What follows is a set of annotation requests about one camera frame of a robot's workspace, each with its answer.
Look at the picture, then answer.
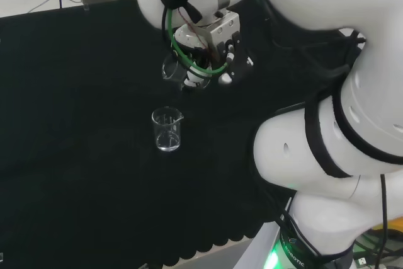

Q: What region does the small clear glass beaker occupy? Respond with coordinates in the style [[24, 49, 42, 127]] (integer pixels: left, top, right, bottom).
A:
[[161, 55, 211, 90]]

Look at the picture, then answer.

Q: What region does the clear glass beaker with spout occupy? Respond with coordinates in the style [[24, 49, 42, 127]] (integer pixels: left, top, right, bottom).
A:
[[151, 106, 184, 152]]

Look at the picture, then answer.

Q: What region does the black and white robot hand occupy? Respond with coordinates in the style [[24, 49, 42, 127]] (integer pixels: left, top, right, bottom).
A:
[[172, 25, 254, 89]]

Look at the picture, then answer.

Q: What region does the black bench cloth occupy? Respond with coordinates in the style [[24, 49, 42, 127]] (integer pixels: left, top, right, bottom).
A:
[[0, 0, 356, 267]]

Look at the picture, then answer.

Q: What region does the green cable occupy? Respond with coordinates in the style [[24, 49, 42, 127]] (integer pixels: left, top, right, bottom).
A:
[[166, 0, 228, 78]]

